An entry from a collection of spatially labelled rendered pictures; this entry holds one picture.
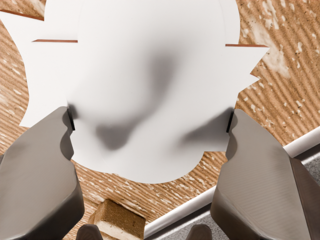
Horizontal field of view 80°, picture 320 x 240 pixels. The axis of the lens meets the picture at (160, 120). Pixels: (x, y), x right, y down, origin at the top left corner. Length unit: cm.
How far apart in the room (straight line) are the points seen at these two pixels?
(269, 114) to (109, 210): 18
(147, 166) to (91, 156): 5
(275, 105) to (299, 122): 3
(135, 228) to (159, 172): 10
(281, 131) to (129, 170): 13
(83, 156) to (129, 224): 10
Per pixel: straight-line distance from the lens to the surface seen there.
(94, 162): 17
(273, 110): 18
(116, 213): 23
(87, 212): 26
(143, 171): 16
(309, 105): 19
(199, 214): 31
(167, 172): 16
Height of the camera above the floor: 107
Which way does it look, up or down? 57 degrees down
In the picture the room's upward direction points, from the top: 179 degrees clockwise
